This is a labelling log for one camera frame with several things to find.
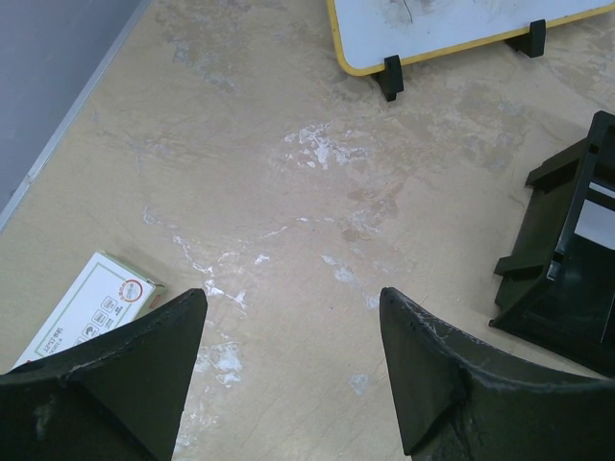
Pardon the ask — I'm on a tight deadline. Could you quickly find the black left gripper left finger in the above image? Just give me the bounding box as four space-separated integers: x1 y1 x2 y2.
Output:
1 288 208 460

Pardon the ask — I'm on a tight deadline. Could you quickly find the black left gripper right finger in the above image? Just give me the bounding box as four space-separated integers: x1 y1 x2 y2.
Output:
380 287 614 460

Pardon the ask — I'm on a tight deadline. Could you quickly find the black and white tray organizer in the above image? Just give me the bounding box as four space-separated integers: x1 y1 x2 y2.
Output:
490 111 614 377

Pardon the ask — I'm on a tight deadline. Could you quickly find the silver card in tray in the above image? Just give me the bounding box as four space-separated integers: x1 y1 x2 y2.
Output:
575 182 614 250

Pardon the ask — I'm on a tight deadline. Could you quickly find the small green white box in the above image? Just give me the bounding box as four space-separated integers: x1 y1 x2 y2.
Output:
14 252 166 367

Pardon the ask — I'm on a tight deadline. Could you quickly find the yellow-framed whiteboard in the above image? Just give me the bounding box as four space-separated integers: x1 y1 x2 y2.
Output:
327 0 614 77

